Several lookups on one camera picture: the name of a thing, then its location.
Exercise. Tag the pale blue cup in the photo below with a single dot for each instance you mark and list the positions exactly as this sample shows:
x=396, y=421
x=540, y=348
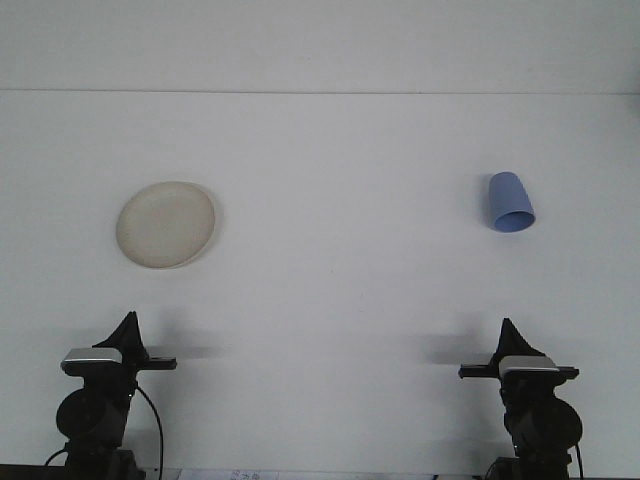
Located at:
x=507, y=197

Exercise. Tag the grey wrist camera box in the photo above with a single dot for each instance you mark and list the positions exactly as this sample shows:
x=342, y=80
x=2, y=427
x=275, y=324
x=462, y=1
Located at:
x=527, y=366
x=92, y=359

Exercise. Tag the pale round plate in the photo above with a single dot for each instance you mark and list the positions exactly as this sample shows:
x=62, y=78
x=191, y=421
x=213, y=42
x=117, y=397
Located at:
x=165, y=225

